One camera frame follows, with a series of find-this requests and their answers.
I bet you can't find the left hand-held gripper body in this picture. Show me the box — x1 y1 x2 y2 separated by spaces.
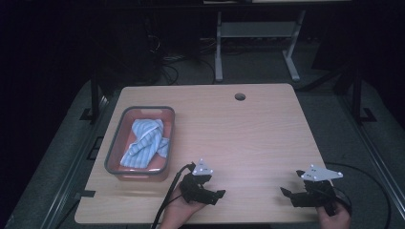
179 157 221 206

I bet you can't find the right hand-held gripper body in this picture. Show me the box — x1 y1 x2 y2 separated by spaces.
291 163 345 218

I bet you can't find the person's left hand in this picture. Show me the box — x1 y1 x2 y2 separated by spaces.
158 184 207 229

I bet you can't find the person's right hand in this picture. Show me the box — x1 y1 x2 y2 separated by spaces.
316 200 352 229

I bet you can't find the blue white striped towel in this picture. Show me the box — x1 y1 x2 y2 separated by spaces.
119 118 170 169

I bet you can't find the red plastic basin grey rim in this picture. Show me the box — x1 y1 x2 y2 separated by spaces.
104 105 176 183

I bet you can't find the black tape strip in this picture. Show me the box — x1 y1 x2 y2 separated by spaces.
74 189 96 198

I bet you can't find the thick black gripper cable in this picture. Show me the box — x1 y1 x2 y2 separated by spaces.
150 162 197 229

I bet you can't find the long looped black cable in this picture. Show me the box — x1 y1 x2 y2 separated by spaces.
324 161 392 229

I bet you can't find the aluminium floor rail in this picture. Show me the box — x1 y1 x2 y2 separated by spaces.
40 94 111 229
337 94 405 220

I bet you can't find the black metal stand post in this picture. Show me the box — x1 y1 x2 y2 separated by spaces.
350 61 377 124
79 65 103 124

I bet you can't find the tangle of floor cables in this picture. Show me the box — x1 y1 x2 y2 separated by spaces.
157 53 218 86

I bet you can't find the white metal desk frame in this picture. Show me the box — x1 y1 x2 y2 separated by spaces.
214 9 308 83

